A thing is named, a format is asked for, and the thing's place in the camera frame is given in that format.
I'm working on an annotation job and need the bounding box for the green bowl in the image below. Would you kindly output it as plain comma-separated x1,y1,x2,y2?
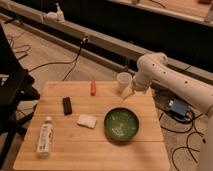
104,107,139,142

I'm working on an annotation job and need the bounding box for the white sponge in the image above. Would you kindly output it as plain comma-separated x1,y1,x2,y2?
77,115,97,129

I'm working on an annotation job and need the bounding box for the white plastic bottle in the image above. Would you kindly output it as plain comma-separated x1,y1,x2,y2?
36,117,53,156

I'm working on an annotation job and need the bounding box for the black cable on floor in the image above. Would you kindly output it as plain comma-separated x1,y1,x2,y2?
28,36,90,82

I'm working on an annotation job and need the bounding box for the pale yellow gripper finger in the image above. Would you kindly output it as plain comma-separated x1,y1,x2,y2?
121,86,134,100

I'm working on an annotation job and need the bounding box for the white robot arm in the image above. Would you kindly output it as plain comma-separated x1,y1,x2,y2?
121,53,213,171

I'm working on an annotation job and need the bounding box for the small black box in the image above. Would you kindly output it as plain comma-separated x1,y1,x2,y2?
62,97,72,115

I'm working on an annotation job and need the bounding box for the clear plastic cup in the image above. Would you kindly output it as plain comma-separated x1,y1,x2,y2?
116,72,132,93

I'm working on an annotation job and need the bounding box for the white object on ledge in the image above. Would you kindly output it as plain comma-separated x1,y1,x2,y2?
44,4,65,22

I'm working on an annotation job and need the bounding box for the blue power box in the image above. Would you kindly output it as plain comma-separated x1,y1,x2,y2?
169,99,188,118

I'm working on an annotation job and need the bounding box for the black cables right floor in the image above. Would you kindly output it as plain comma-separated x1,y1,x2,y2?
158,108,213,171

